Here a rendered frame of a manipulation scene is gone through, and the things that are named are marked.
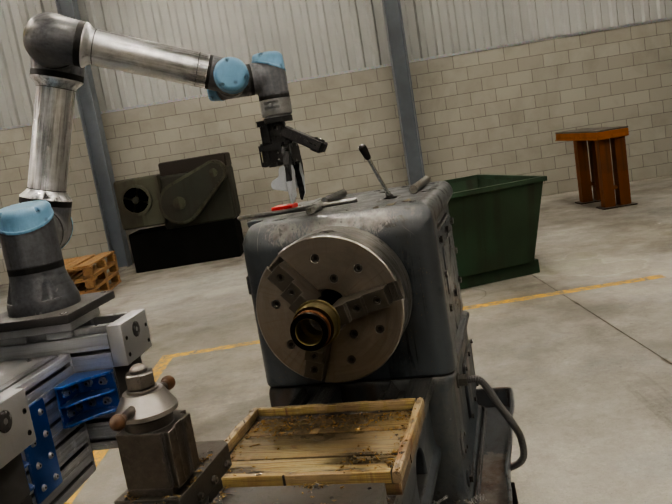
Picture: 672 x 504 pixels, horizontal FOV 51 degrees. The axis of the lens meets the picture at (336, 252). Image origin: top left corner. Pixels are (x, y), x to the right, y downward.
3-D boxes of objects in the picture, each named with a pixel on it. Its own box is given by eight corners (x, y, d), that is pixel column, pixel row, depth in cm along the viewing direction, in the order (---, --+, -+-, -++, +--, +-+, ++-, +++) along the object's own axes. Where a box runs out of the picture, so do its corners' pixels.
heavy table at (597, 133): (561, 199, 1061) (553, 132, 1046) (590, 194, 1061) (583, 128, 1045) (603, 209, 902) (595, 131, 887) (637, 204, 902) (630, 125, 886)
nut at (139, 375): (136, 385, 92) (131, 359, 92) (163, 383, 91) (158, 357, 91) (120, 396, 89) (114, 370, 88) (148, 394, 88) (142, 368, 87)
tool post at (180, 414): (156, 469, 97) (141, 401, 95) (205, 467, 95) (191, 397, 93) (128, 498, 90) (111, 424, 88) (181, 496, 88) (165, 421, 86)
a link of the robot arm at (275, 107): (293, 96, 175) (283, 96, 167) (296, 115, 176) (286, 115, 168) (265, 102, 177) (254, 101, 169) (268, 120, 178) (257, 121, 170)
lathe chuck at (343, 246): (277, 369, 161) (262, 232, 155) (415, 368, 153) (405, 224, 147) (263, 383, 152) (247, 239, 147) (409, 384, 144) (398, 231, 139)
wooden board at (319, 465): (255, 425, 148) (252, 407, 148) (426, 415, 139) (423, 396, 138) (194, 500, 120) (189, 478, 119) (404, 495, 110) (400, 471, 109)
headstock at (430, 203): (320, 320, 227) (300, 199, 221) (470, 305, 214) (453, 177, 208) (256, 390, 170) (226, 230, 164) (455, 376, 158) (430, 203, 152)
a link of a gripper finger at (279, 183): (274, 206, 173) (272, 169, 175) (297, 202, 172) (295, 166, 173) (270, 203, 170) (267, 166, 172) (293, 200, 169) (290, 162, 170)
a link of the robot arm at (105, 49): (14, -4, 143) (254, 50, 152) (28, 8, 154) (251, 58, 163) (6, 54, 144) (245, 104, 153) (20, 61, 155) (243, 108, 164)
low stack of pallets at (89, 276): (60, 291, 967) (53, 260, 961) (123, 281, 971) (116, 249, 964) (27, 312, 844) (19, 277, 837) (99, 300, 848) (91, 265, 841)
